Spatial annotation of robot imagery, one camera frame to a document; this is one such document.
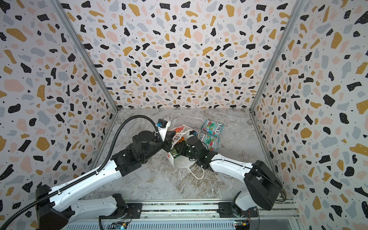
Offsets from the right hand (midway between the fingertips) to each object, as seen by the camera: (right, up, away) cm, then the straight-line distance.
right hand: (173, 144), depth 80 cm
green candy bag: (+2, -3, -8) cm, 8 cm away
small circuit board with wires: (-25, -38, -10) cm, 46 cm away
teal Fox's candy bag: (+24, -2, +18) cm, 30 cm away
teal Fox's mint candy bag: (+25, +8, +26) cm, 38 cm away
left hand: (+3, +9, -12) cm, 15 cm away
